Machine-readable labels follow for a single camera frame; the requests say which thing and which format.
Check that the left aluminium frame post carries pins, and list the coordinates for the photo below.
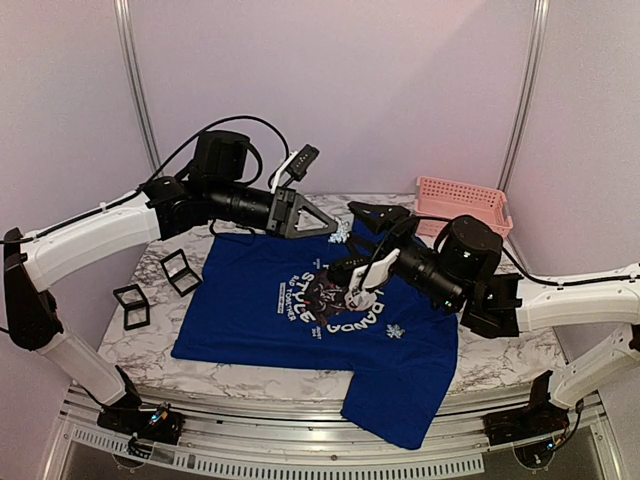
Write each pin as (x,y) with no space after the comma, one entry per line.
(133,72)

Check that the aluminium frame post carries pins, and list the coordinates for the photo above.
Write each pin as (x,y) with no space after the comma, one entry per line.
(133,72)
(531,69)

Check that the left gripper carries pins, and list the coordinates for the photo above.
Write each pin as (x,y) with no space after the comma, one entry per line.
(283,197)

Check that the far black display box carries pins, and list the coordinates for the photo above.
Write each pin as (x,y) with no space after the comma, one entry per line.
(179,273)

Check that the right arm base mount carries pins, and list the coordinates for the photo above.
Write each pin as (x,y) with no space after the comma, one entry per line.
(538,417)

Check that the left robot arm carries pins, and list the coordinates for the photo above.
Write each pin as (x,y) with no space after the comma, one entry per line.
(210,187)

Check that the aluminium front rail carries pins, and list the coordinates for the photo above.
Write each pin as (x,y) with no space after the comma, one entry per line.
(226,438)

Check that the near black display box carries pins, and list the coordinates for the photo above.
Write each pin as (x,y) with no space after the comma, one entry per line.
(135,305)

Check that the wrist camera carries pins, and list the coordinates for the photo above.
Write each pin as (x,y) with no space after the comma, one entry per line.
(359,273)
(294,168)

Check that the right aluminium frame post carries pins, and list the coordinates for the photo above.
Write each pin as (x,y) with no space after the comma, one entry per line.
(531,69)

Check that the pink plastic basket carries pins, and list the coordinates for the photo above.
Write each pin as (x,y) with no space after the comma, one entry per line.
(449,199)

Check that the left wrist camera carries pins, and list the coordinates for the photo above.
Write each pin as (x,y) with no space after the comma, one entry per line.
(294,168)

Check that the silver brooch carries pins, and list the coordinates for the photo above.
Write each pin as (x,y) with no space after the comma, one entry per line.
(341,234)

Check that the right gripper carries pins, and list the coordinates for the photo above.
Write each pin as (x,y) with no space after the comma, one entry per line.
(382,250)

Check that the black display box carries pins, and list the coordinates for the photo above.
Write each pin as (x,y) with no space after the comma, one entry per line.
(179,273)
(135,305)

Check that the blue printed t-shirt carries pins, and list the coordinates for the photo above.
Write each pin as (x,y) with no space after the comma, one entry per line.
(268,302)

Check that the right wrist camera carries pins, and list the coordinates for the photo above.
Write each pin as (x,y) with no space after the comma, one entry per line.
(359,273)

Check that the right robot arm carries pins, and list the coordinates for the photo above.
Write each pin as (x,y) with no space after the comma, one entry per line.
(458,273)

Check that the sparkly flower brooch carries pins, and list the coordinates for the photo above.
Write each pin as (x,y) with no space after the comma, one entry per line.
(395,331)

